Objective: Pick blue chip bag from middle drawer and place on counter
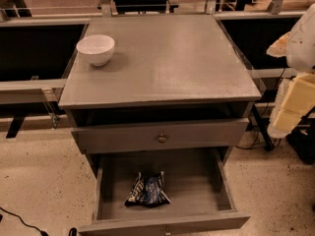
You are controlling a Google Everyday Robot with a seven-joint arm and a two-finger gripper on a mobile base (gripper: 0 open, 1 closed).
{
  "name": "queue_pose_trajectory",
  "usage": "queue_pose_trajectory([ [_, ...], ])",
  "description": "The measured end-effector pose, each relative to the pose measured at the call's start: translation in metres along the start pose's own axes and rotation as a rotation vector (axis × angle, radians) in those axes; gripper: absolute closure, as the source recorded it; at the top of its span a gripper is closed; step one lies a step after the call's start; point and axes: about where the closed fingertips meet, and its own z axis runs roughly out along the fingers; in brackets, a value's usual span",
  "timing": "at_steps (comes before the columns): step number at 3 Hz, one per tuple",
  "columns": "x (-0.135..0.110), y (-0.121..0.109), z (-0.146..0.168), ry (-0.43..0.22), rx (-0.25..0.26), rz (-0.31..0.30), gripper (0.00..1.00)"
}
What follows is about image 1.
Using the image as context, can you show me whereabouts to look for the grey wooden drawer cabinet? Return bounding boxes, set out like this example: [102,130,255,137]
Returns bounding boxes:
[59,15,261,169]

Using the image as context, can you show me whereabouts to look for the black table leg right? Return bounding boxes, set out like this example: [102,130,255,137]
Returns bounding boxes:
[251,105,275,151]

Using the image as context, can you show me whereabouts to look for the blue chip bag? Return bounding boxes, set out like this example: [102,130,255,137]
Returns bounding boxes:
[124,171,170,207]

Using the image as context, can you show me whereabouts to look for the white ceramic bowl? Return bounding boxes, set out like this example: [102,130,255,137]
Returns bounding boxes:
[76,34,115,66]

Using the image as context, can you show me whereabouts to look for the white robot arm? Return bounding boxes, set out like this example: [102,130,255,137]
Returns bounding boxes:
[267,5,315,139]

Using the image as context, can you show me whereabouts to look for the brass drawer knob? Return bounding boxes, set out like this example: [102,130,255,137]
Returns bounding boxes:
[164,226,171,236]
[158,134,166,143]

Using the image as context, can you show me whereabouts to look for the black floor cable left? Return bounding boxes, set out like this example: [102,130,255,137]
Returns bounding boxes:
[0,206,49,236]

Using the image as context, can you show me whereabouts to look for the black table leg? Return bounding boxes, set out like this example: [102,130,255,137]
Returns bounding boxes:
[6,115,26,139]
[251,105,275,151]

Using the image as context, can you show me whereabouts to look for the black table leg left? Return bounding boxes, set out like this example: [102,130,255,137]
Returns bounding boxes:
[6,115,26,139]

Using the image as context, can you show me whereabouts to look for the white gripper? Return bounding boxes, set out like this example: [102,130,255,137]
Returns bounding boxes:
[267,73,315,139]

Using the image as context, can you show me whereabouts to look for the black cables right floor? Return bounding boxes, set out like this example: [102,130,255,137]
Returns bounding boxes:
[234,77,286,151]

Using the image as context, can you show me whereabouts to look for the grey open middle drawer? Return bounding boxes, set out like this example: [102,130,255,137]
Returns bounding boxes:
[78,148,249,236]

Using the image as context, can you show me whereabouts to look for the brass top drawer knob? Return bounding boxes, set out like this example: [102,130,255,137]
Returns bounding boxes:
[158,134,166,143]

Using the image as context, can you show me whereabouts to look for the brass middle drawer knob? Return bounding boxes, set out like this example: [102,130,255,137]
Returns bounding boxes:
[164,226,171,236]

